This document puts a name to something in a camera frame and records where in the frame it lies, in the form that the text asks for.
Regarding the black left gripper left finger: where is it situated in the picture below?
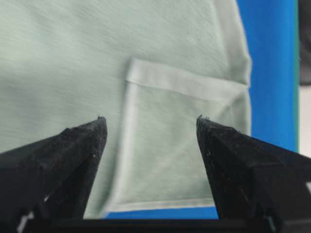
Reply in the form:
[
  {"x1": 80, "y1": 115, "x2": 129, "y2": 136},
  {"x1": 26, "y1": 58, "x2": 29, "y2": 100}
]
[{"x1": 0, "y1": 117, "x2": 107, "y2": 233}]

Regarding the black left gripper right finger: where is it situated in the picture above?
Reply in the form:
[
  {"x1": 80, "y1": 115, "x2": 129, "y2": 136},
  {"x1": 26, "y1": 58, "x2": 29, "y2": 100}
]
[{"x1": 196, "y1": 116, "x2": 311, "y2": 233}]

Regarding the sage green bath towel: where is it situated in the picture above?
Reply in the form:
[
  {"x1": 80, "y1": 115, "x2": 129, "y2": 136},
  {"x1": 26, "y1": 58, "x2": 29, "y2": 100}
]
[{"x1": 0, "y1": 0, "x2": 251, "y2": 218}]

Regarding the blue table cloth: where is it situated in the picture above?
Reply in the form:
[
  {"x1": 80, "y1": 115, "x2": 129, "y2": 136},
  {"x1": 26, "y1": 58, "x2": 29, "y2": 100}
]
[{"x1": 101, "y1": 0, "x2": 298, "y2": 217}]

